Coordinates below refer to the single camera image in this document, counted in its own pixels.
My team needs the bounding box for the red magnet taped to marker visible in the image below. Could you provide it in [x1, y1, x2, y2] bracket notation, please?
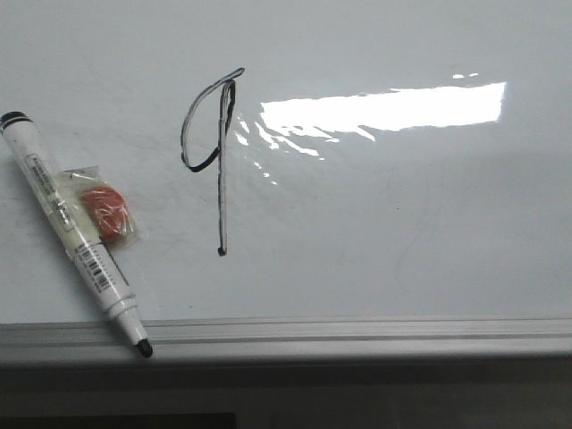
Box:
[57, 166, 141, 251]

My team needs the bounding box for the white black-tipped whiteboard marker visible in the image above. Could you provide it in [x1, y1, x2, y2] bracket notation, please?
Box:
[1, 111, 153, 358]

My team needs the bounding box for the whiteboard with aluminium frame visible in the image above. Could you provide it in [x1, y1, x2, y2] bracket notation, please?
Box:
[1, 1, 571, 366]

